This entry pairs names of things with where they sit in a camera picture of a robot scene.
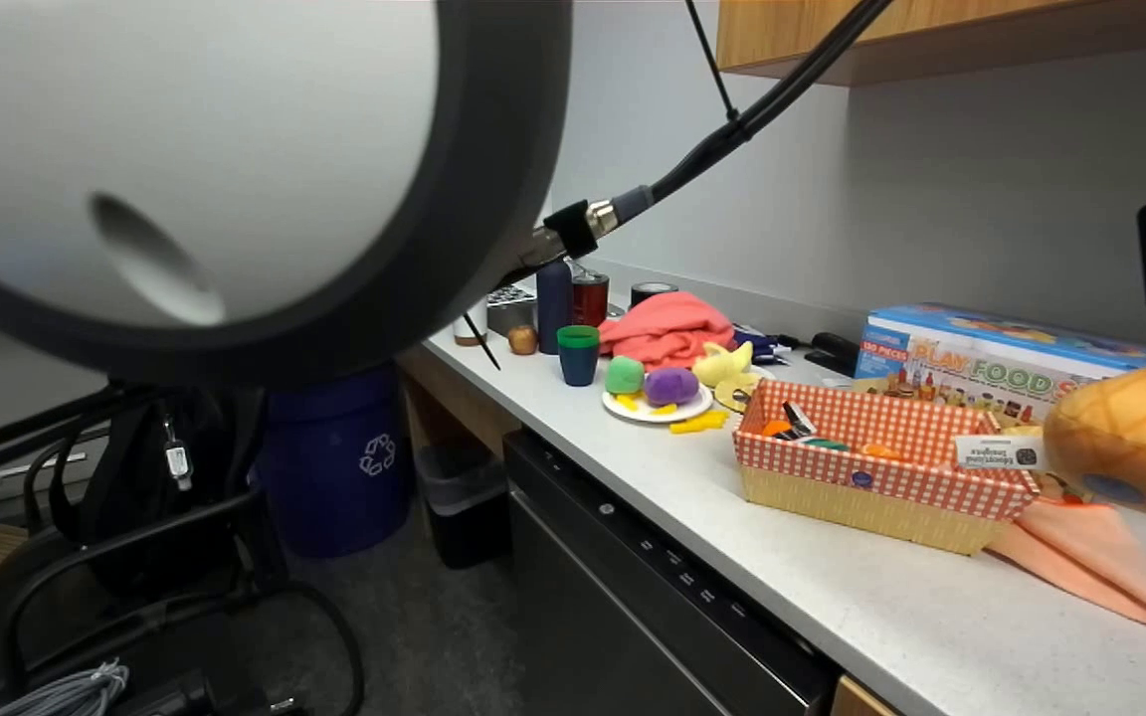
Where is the peach plush carrot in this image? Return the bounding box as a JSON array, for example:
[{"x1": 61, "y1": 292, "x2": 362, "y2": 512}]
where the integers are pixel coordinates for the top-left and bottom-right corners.
[{"x1": 985, "y1": 492, "x2": 1146, "y2": 633}]

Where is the wooden upper cabinet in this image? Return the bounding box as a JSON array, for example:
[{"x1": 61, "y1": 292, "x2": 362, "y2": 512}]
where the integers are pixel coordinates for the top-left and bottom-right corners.
[{"x1": 713, "y1": 0, "x2": 1146, "y2": 93}]

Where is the black short cup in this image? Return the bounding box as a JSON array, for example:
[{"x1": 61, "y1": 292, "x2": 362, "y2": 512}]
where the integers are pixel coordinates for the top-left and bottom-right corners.
[{"x1": 627, "y1": 280, "x2": 683, "y2": 309}]

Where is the yellow plush toy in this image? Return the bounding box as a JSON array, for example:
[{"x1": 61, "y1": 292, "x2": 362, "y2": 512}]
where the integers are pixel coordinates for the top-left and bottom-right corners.
[{"x1": 688, "y1": 337, "x2": 765, "y2": 413}]

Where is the dark steel dishwasher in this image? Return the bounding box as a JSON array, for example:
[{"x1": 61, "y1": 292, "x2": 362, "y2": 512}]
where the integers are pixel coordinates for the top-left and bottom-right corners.
[{"x1": 501, "y1": 426, "x2": 847, "y2": 716}]

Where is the small grey box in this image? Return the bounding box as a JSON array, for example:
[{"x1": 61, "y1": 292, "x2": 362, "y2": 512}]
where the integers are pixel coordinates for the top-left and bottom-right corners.
[{"x1": 485, "y1": 292, "x2": 541, "y2": 337}]

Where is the black stapler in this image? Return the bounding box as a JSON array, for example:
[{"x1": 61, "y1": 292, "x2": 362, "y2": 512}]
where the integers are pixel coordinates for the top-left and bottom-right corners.
[{"x1": 805, "y1": 332, "x2": 866, "y2": 380}]

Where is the thin black stick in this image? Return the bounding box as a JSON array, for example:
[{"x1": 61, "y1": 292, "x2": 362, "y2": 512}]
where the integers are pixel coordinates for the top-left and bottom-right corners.
[{"x1": 456, "y1": 309, "x2": 504, "y2": 376}]

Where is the stuffed orange pineapple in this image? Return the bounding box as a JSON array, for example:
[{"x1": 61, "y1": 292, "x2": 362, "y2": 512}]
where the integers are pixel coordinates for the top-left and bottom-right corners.
[{"x1": 951, "y1": 345, "x2": 1146, "y2": 535}]

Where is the yellow toy fry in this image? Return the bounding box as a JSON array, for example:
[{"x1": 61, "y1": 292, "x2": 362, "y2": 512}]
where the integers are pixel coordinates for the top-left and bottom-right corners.
[{"x1": 668, "y1": 410, "x2": 731, "y2": 437}]

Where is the black backpack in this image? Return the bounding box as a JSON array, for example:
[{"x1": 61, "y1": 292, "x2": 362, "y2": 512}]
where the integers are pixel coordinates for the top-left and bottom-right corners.
[{"x1": 48, "y1": 381, "x2": 260, "y2": 601}]

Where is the red brown cup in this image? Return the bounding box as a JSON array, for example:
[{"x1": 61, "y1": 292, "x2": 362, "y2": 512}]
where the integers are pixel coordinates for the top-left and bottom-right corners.
[{"x1": 570, "y1": 272, "x2": 614, "y2": 332}]

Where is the blue cup green rim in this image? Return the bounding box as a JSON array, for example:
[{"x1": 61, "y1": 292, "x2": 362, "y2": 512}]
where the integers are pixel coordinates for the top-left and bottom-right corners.
[{"x1": 552, "y1": 324, "x2": 605, "y2": 390}]

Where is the blue toy food box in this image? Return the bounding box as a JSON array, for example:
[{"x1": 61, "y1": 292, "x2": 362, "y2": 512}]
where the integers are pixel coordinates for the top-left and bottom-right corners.
[{"x1": 850, "y1": 301, "x2": 1146, "y2": 431}]

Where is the purple plush toy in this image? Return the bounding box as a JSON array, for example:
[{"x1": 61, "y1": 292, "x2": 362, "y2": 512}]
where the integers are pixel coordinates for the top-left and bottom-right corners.
[{"x1": 642, "y1": 361, "x2": 703, "y2": 410}]

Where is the dark blue spiky toy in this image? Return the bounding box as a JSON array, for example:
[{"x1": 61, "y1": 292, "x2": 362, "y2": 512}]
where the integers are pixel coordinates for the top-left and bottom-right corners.
[{"x1": 731, "y1": 328, "x2": 788, "y2": 372}]

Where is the dark blue tumbler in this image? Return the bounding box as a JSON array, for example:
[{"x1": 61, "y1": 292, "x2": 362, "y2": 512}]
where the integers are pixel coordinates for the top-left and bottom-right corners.
[{"x1": 533, "y1": 255, "x2": 581, "y2": 360}]

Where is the coral pink cloth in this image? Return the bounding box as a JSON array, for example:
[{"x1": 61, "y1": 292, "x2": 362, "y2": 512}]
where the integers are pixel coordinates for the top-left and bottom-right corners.
[{"x1": 594, "y1": 292, "x2": 744, "y2": 376}]

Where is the black cable hose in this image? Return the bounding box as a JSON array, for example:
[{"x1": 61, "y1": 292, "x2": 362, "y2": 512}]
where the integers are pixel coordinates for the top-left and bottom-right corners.
[{"x1": 456, "y1": 0, "x2": 896, "y2": 292}]

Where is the green plush toy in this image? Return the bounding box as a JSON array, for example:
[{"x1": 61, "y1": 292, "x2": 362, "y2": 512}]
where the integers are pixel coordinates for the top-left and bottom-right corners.
[{"x1": 601, "y1": 356, "x2": 648, "y2": 401}]

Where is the red checkered basket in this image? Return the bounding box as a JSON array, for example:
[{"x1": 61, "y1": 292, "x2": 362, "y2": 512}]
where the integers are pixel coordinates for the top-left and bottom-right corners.
[{"x1": 729, "y1": 380, "x2": 1048, "y2": 559}]

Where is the small black trash bin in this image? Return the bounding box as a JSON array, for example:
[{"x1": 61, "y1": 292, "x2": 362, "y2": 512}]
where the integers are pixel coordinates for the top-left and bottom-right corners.
[{"x1": 410, "y1": 434, "x2": 517, "y2": 574}]

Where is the blue recycling bin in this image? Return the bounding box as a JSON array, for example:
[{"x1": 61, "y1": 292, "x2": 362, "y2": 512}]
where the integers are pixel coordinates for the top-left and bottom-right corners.
[{"x1": 249, "y1": 361, "x2": 416, "y2": 563}]

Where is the wooden base cabinet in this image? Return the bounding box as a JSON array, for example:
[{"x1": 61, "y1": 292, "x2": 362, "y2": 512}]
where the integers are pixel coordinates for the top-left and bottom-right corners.
[
  {"x1": 827, "y1": 674, "x2": 898, "y2": 716},
  {"x1": 390, "y1": 345, "x2": 520, "y2": 463}
]

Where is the white round plate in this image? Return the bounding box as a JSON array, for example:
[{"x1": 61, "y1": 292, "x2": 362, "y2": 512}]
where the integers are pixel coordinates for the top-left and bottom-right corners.
[{"x1": 597, "y1": 376, "x2": 720, "y2": 431}]

